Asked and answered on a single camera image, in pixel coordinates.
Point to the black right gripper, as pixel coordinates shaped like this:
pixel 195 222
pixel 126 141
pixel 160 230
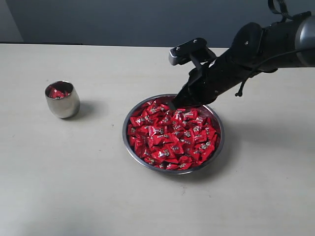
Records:
pixel 215 80

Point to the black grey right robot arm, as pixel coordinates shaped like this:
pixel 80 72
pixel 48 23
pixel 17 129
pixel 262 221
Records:
pixel 254 50

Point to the pile of red wrapped candies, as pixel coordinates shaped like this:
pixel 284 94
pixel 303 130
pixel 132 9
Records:
pixel 172 142

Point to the round steel bowl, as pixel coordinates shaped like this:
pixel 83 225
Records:
pixel 219 145

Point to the stainless steel cup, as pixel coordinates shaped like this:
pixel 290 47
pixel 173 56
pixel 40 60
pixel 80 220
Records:
pixel 66 107

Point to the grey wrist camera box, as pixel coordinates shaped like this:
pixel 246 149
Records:
pixel 195 50

